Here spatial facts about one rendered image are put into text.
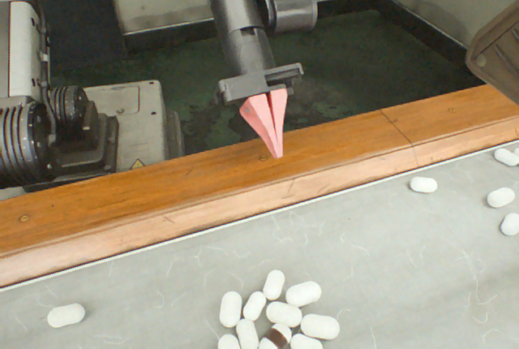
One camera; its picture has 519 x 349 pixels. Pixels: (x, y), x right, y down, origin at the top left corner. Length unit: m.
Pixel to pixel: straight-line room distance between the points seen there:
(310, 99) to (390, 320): 1.62
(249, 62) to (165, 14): 1.95
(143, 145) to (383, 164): 0.64
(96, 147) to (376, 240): 0.68
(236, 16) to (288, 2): 0.07
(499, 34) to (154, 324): 0.39
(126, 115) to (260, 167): 0.68
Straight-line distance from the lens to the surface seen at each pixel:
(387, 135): 0.62
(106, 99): 1.24
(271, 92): 0.47
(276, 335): 0.42
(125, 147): 1.06
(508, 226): 0.57
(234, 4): 0.51
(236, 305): 0.43
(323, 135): 0.60
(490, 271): 0.54
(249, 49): 0.49
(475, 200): 0.61
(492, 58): 0.22
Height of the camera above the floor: 1.15
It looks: 44 degrees down
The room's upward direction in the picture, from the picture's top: straight up
